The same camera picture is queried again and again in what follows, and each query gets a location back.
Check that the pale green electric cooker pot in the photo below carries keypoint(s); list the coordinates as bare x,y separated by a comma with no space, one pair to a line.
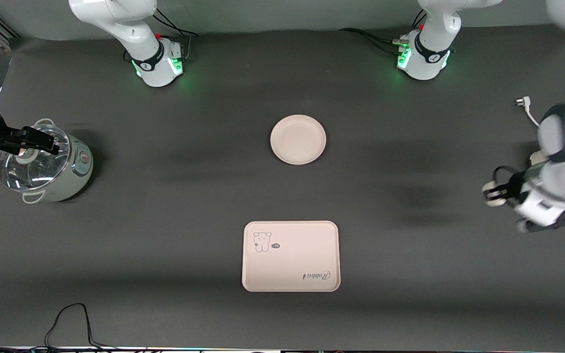
79,171

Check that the beige rectangular rabbit tray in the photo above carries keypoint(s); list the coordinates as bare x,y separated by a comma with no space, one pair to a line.
291,264

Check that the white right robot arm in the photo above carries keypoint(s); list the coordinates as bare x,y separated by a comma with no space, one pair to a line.
157,61

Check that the dark grey table mat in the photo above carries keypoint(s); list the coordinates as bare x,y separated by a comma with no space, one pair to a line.
165,206

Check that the round beige plate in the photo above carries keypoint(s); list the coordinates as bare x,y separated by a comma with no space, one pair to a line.
298,139

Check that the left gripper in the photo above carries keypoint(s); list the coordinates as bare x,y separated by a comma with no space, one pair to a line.
515,187

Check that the glass pot lid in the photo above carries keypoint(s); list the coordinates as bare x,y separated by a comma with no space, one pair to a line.
32,171

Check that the aluminium frame rail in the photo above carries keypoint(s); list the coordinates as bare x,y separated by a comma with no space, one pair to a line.
7,28

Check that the white steamed bun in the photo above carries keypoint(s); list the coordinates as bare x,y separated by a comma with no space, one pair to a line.
493,203

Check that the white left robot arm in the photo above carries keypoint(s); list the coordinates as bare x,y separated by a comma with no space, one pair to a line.
429,56

